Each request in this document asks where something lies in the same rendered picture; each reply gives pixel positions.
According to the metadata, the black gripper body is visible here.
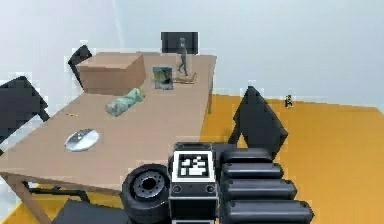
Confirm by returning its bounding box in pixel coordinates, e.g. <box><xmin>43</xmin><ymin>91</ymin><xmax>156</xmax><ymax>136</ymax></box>
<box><xmin>120</xmin><ymin>163</ymin><xmax>172</xmax><ymax>224</ymax></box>

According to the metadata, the black chair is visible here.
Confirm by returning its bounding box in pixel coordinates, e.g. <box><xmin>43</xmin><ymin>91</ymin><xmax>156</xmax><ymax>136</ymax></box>
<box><xmin>227</xmin><ymin>85</ymin><xmax>290</xmax><ymax>161</ymax></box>
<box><xmin>23</xmin><ymin>184</ymin><xmax>131</xmax><ymax>224</ymax></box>
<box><xmin>0</xmin><ymin>75</ymin><xmax>51</xmax><ymax>156</ymax></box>
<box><xmin>67</xmin><ymin>44</ymin><xmax>93</xmax><ymax>89</ymax></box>
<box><xmin>160</xmin><ymin>31</ymin><xmax>199</xmax><ymax>55</ymax></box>

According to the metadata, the light brown wooden table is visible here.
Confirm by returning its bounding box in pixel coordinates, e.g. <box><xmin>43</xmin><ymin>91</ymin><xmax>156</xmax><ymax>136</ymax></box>
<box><xmin>0</xmin><ymin>51</ymin><xmax>218</xmax><ymax>224</ymax></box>

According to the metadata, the silver round plate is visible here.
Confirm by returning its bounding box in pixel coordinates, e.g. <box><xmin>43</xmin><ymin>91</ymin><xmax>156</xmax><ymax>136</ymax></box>
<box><xmin>64</xmin><ymin>128</ymin><xmax>101</xmax><ymax>153</ymax></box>

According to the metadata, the green patterned cloth roll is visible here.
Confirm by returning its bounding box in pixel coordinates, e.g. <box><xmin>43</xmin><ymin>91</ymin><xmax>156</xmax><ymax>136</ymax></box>
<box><xmin>105</xmin><ymin>87</ymin><xmax>146</xmax><ymax>118</ymax></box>

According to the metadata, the green framed picture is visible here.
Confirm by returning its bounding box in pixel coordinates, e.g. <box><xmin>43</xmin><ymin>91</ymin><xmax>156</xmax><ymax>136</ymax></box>
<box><xmin>152</xmin><ymin>65</ymin><xmax>175</xmax><ymax>90</ymax></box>

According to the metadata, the brown cardboard box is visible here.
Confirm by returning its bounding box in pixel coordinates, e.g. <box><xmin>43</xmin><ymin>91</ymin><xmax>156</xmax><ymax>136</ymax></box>
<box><xmin>76</xmin><ymin>52</ymin><xmax>148</xmax><ymax>95</ymax></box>

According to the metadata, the grey human figure statue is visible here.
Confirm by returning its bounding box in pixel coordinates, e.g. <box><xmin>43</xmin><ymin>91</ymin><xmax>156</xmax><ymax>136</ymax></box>
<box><xmin>173</xmin><ymin>37</ymin><xmax>198</xmax><ymax>84</ymax></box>

